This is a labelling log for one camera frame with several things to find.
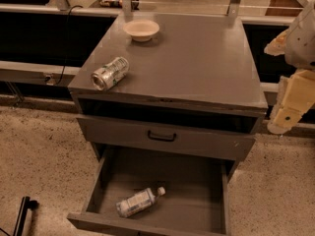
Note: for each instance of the grey top drawer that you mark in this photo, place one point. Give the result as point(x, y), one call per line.
point(193, 141)

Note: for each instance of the grey drawer cabinet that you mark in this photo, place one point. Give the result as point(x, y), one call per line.
point(197, 72)

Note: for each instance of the clear plastic water bottle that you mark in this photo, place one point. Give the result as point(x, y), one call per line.
point(139, 202)

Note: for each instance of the white paper bowl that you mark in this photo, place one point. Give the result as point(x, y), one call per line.
point(141, 30)

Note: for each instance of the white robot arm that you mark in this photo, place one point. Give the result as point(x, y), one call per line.
point(311, 7)

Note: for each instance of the black metal stand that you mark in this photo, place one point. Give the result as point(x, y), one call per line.
point(26, 204)

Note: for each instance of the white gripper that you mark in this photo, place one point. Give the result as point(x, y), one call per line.
point(302, 41)

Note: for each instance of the black drawer handle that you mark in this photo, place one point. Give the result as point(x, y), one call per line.
point(161, 137)

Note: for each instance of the grey open middle drawer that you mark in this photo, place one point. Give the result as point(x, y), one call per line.
point(194, 204)

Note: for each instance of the silver green soda can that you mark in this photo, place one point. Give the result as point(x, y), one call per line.
point(110, 74)

